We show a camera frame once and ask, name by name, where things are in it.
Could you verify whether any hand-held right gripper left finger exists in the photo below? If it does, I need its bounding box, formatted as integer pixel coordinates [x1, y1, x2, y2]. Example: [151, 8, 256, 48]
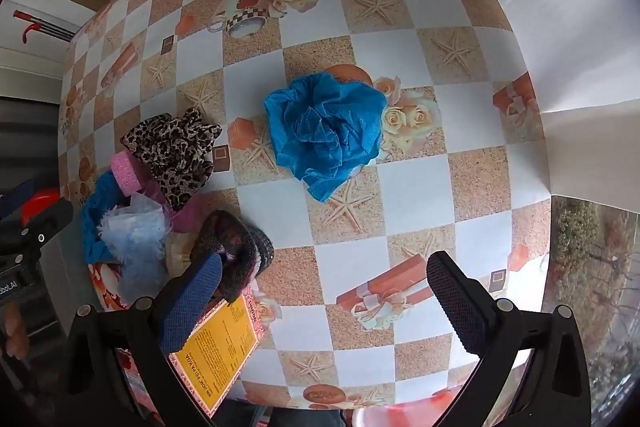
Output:
[64, 253, 223, 427]

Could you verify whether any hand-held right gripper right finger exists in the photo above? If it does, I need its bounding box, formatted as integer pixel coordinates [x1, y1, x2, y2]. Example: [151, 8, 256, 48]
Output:
[426, 251, 592, 427]

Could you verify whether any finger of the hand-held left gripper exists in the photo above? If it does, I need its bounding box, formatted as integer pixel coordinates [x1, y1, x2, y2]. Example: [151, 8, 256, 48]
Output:
[0, 198, 75, 258]
[0, 179, 37, 220]

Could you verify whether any pink and navy sock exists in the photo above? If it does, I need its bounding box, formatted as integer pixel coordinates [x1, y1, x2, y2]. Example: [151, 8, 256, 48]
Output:
[190, 209, 275, 305]

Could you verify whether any light blue fluffy duster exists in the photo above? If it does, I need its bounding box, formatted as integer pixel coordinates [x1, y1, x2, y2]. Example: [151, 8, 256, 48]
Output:
[97, 194, 171, 303]

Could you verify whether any floral cardboard box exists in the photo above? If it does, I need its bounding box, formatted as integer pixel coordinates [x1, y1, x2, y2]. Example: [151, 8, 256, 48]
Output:
[86, 259, 166, 413]

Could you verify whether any pink sponge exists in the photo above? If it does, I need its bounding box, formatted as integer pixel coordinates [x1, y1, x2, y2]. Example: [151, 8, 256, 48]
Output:
[110, 151, 152, 196]

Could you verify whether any person's left hand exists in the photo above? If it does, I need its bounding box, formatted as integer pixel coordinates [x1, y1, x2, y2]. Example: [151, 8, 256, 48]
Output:
[4, 307, 24, 359]

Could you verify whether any blue knitted cloth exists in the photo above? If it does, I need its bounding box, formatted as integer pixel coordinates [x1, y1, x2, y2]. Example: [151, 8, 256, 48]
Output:
[80, 169, 126, 264]

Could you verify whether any red box with yellow label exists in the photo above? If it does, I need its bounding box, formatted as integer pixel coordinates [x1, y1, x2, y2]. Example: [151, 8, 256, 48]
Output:
[172, 294, 262, 419]

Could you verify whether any pink purple cloth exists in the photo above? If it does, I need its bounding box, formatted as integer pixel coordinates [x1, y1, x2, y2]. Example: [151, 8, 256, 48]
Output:
[142, 187, 211, 234]

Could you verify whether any checkered printed tablecloth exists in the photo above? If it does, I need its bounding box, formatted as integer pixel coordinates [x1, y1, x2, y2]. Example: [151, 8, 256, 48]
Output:
[57, 0, 553, 410]

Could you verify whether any leopard print scrunchie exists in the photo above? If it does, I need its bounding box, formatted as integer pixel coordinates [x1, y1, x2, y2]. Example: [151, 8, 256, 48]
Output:
[120, 107, 223, 212]

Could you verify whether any red handled metal tool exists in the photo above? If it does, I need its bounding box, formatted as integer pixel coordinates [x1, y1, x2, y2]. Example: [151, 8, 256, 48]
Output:
[14, 10, 77, 42]

